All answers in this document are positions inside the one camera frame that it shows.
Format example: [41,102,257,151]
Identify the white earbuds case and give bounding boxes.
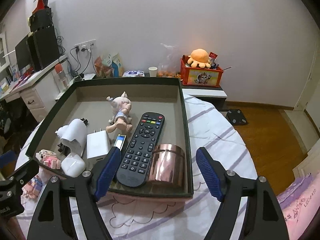
[61,153,86,178]

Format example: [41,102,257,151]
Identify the pink brick block figure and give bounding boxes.
[36,150,61,170]

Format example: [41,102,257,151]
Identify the white USB wall charger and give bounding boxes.
[86,130,111,166]

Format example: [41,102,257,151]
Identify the black TV remote control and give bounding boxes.
[116,112,165,187]

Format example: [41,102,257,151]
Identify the rose gold metal tin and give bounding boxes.
[148,144,185,187]

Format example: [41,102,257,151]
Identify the pink-haired anime figurine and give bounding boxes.
[106,92,132,134]

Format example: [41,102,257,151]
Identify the pink patterned pillow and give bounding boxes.
[277,173,319,239]

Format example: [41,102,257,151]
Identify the white bedsheet with stripes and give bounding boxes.
[17,88,257,239]

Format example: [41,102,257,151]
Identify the black bathroom scale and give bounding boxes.
[226,109,248,126]

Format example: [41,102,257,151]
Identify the white desk with drawers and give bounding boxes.
[1,55,67,122]

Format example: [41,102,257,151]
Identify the orange-lid water bottle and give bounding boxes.
[53,63,69,92]

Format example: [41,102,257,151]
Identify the black and white low cabinet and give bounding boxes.
[180,82,227,111]

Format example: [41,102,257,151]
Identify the dark green storage tray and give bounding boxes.
[27,77,194,199]

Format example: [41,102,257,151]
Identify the white glass-door cabinet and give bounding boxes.
[0,32,10,72]

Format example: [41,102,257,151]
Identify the black computer monitor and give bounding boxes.
[15,35,31,70]

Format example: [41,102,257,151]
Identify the red cartoon storage box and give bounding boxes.
[180,55,223,87]

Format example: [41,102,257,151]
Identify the black computer tower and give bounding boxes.
[27,26,60,72]

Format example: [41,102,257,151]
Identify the snack bags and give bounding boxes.
[94,53,125,78]

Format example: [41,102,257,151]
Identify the wet wipes pack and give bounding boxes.
[122,70,145,77]

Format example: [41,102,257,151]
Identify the orange octopus plush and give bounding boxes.
[187,49,211,68]

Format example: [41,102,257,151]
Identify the white paper cup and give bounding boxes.
[149,66,158,77]

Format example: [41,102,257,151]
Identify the clear bag of oranges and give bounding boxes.
[157,43,181,77]

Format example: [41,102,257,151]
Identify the black box on tower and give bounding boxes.
[29,8,53,32]

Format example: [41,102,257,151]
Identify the red paper cone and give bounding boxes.
[32,0,45,14]

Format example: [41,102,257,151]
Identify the white wall power strip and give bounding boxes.
[74,39,96,51]

